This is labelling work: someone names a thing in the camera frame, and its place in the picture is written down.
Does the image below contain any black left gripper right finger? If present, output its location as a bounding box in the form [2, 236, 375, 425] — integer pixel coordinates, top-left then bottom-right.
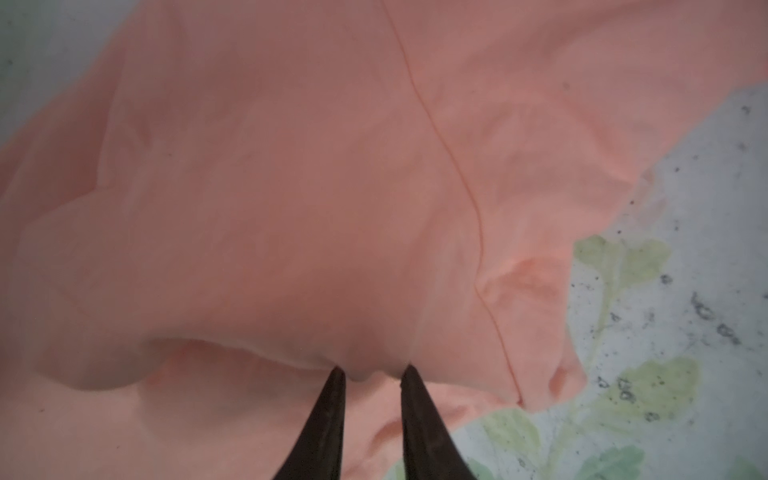
[401, 365, 476, 480]

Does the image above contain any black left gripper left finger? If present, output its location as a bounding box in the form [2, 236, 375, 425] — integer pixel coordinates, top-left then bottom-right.
[273, 367, 346, 480]

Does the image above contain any pink graphic t-shirt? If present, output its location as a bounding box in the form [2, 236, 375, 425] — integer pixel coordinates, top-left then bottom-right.
[1, 1, 767, 479]

